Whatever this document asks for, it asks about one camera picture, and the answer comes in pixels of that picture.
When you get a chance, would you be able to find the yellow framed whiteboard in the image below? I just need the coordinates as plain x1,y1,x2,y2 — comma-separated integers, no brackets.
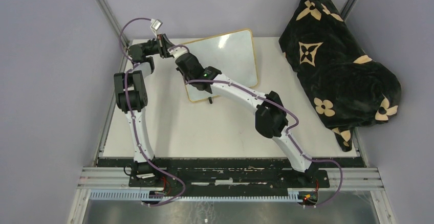
183,28,259,87

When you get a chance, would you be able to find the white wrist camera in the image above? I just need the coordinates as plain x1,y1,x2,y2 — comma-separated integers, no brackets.
169,47,189,59
150,19,163,31

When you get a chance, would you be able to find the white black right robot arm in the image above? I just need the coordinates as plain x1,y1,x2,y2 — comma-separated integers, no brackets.
174,52,317,187

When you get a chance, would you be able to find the small electronics board with led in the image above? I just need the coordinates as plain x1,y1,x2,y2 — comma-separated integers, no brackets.
298,192,319,206

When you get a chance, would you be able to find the grey toothed cable rail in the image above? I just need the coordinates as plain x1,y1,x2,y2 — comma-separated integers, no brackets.
89,189,304,204

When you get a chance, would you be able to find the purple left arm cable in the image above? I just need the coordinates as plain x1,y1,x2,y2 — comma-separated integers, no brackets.
118,17,186,207

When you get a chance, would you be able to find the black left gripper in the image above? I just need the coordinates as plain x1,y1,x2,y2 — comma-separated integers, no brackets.
142,34,176,58

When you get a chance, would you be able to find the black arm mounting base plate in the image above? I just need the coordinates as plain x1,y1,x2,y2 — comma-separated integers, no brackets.
96,158,330,197

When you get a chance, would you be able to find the black floral plush blanket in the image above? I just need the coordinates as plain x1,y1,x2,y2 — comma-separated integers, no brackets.
278,0,402,152

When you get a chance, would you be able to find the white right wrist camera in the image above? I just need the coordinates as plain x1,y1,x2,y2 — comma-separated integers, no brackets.
169,47,189,59

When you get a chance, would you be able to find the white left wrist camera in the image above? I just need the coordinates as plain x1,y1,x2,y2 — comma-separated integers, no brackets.
150,19,163,31

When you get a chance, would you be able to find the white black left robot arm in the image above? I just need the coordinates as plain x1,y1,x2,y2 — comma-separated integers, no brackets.
114,34,173,187

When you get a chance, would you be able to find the left aluminium frame post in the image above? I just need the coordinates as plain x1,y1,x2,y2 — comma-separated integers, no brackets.
96,0,129,48

